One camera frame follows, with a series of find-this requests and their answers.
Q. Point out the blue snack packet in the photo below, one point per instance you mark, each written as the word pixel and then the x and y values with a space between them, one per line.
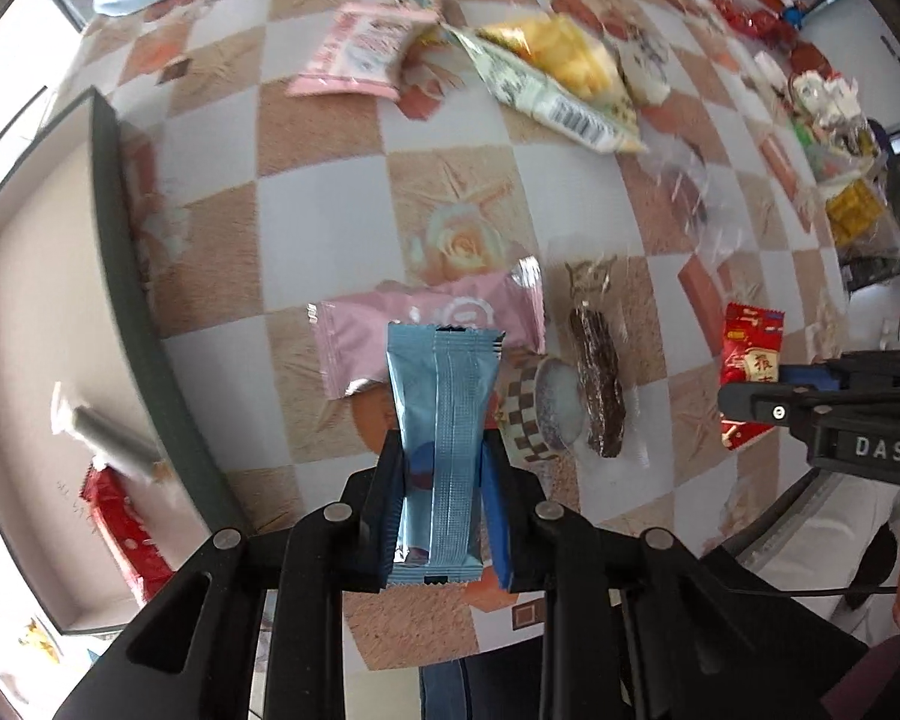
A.
pixel 450 427

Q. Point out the yellow packets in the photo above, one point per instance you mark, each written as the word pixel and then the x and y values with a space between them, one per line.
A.
pixel 855 214

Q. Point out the silver snack packet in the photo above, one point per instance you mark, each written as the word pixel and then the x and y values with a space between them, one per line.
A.
pixel 112 439

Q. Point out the clear plastic wrapper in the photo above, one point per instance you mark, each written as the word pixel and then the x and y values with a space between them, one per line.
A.
pixel 694 202

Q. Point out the pale printed snack packet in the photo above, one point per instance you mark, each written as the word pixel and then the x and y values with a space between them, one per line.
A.
pixel 416 4

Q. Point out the heap of assorted packaged goods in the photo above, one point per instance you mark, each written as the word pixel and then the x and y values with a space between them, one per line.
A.
pixel 817 90

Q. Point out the pink printed snack bag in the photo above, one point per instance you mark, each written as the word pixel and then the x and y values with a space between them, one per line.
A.
pixel 356 52

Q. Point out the person's leg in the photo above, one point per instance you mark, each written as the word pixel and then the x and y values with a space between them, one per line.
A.
pixel 450 690

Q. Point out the round white snack packet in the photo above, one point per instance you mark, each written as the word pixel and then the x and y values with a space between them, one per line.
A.
pixel 645 71

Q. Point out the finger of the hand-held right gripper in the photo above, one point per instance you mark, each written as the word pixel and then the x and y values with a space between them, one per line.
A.
pixel 806 376
pixel 765 405

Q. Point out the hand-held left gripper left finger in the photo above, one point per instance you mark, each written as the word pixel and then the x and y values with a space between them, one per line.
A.
pixel 379 510

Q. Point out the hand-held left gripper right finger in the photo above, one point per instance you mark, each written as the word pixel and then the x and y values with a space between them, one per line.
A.
pixel 496 517

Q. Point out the red striped snack packet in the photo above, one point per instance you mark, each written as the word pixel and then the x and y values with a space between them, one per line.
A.
pixel 124 525

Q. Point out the yellow chips bag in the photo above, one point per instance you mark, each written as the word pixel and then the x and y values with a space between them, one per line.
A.
pixel 555 67

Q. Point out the pink snack packet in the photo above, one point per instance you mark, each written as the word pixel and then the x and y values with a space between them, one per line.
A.
pixel 420 315

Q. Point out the dark meat snack clear wrapper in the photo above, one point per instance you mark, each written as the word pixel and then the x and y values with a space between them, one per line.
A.
pixel 600 382

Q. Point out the dark-rimmed cardboard box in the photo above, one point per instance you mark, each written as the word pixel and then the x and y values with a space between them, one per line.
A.
pixel 37 300

